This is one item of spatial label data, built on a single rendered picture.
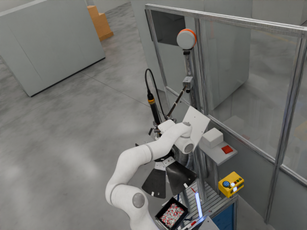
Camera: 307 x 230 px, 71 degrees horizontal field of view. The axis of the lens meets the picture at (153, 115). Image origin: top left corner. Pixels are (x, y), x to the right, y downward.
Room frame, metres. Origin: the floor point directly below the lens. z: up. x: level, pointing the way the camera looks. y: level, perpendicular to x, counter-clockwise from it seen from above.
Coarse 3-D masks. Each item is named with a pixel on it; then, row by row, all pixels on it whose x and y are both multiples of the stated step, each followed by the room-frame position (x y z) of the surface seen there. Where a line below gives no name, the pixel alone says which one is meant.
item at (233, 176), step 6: (234, 174) 0.92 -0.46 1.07; (222, 180) 0.91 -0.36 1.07; (228, 180) 0.89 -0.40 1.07; (234, 180) 0.88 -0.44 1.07; (222, 186) 0.86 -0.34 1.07; (228, 186) 0.85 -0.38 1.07; (234, 186) 0.83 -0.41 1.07; (222, 192) 0.86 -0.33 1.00; (228, 192) 0.81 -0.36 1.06; (234, 192) 0.83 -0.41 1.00
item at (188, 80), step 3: (189, 75) 1.67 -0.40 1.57; (186, 78) 1.64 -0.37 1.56; (189, 78) 1.63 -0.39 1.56; (192, 78) 1.63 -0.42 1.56; (183, 81) 1.62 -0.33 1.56; (186, 81) 1.60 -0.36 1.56; (189, 81) 1.59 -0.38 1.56; (192, 81) 1.62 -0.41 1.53; (183, 84) 1.61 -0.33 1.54; (186, 84) 1.59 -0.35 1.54; (189, 84) 1.58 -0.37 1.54; (192, 84) 1.61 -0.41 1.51; (183, 87) 1.61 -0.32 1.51; (186, 87) 1.59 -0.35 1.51; (189, 87) 1.58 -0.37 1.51
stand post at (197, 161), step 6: (198, 144) 1.33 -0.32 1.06; (198, 150) 1.32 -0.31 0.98; (198, 156) 1.33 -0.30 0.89; (198, 162) 1.32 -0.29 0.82; (198, 168) 1.31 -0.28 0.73; (198, 174) 1.34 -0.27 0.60; (198, 180) 1.35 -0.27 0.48; (198, 186) 1.37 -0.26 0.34; (204, 186) 1.33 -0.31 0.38; (198, 192) 1.39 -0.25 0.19; (204, 192) 1.32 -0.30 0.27; (204, 198) 1.32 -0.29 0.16
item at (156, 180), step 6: (150, 174) 1.15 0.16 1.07; (156, 174) 1.13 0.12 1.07; (162, 174) 1.12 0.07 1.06; (150, 180) 1.12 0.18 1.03; (156, 180) 1.10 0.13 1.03; (162, 180) 1.09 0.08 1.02; (144, 186) 1.11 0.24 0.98; (150, 186) 1.09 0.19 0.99; (156, 186) 1.07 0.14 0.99; (162, 186) 1.06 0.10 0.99; (150, 192) 1.06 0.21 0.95; (156, 192) 1.04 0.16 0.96; (162, 192) 1.03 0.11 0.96; (162, 198) 1.00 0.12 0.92
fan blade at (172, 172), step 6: (174, 162) 1.09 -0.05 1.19; (168, 168) 1.06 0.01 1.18; (174, 168) 1.05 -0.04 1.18; (180, 168) 1.03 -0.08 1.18; (186, 168) 1.01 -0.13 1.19; (168, 174) 1.02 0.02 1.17; (174, 174) 1.00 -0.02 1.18; (180, 174) 0.98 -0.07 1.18; (186, 174) 0.97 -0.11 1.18; (192, 174) 0.95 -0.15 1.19; (174, 180) 0.96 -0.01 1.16; (180, 180) 0.94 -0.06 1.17; (186, 180) 0.92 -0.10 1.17; (192, 180) 0.91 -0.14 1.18; (174, 186) 0.92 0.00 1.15; (180, 186) 0.90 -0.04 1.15; (174, 192) 0.89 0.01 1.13; (180, 192) 0.87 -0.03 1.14
